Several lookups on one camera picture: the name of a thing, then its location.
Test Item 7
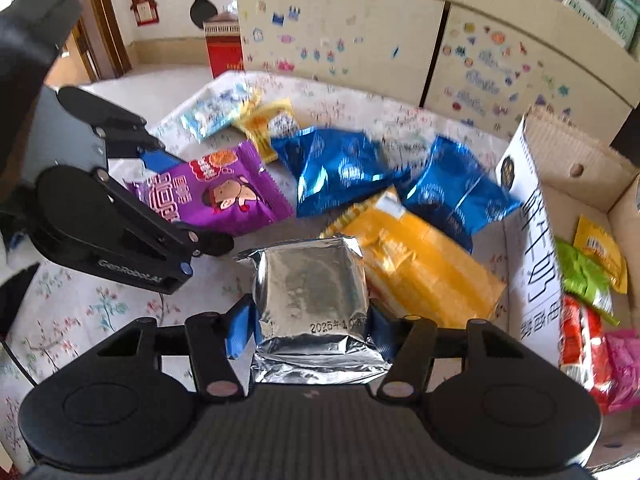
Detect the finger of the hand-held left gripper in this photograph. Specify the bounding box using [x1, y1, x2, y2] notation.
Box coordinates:
[56, 86, 177, 173]
[92, 167, 236, 263]

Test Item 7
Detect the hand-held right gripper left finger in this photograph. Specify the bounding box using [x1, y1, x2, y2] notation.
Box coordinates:
[95, 294, 262, 405]

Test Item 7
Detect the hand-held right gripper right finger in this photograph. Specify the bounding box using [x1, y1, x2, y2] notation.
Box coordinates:
[367, 300, 531, 405]

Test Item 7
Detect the purple snack packet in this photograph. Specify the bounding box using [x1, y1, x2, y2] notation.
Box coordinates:
[124, 141, 295, 237]

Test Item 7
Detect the silver foil snack packet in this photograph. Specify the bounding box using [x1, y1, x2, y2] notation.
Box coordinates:
[235, 232, 393, 386]

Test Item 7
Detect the light blue snack packet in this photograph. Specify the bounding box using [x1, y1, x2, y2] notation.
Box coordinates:
[180, 80, 261, 141]

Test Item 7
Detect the small yellow waffle packet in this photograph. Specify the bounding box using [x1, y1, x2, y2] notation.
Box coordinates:
[232, 99, 301, 163]

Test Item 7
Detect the blue foil snack packet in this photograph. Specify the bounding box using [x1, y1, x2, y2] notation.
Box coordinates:
[400, 135, 523, 253]
[270, 127, 416, 218]

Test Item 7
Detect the cardboard box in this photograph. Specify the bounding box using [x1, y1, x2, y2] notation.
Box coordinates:
[495, 107, 640, 471]

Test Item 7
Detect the red snack packet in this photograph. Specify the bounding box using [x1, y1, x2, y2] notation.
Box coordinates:
[559, 295, 616, 411]

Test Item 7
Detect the green snack packet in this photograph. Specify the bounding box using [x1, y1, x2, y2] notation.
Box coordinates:
[555, 237, 621, 326]

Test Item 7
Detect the yellow barcode snack packet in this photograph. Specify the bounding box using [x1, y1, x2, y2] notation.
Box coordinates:
[574, 215, 628, 295]

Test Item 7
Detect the pink snack packet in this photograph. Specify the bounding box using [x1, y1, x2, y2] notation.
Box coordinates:
[602, 327, 640, 411]

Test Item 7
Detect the orange yellow snack packet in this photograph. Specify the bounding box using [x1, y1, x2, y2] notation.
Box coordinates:
[320, 186, 507, 328]

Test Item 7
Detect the red gift box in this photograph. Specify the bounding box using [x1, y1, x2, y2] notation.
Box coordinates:
[204, 16, 246, 78]

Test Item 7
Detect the beige cabinet with stickers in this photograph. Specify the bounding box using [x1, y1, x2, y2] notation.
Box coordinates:
[227, 0, 640, 133]

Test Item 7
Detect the white green box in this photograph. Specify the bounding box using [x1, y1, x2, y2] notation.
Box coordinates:
[547, 0, 606, 23]

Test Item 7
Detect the brown door frame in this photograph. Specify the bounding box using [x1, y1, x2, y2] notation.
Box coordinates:
[50, 0, 132, 81]

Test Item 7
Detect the red house wall sticker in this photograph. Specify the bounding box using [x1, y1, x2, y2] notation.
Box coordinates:
[130, 0, 160, 26]

